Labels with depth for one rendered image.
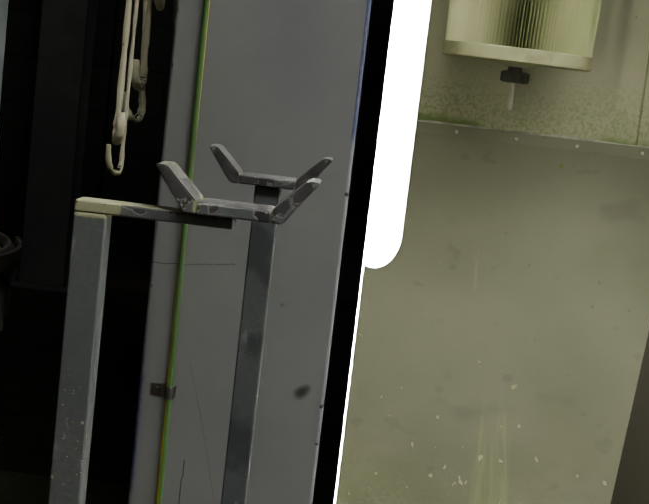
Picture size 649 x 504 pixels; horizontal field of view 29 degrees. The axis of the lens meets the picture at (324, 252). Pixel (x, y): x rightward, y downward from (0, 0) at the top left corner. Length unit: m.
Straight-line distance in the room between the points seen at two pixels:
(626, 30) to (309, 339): 2.03
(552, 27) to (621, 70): 0.43
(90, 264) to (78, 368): 0.05
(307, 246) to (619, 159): 1.99
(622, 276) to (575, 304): 0.14
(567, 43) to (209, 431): 1.70
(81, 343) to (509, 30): 2.17
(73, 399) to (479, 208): 2.39
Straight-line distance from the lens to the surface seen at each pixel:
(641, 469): 2.02
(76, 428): 0.64
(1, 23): 0.75
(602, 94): 3.11
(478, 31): 2.74
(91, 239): 0.62
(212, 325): 1.21
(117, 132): 1.20
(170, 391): 1.21
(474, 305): 2.87
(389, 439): 2.74
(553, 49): 2.73
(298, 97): 1.18
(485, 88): 3.07
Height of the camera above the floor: 1.16
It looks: 8 degrees down
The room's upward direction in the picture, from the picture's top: 7 degrees clockwise
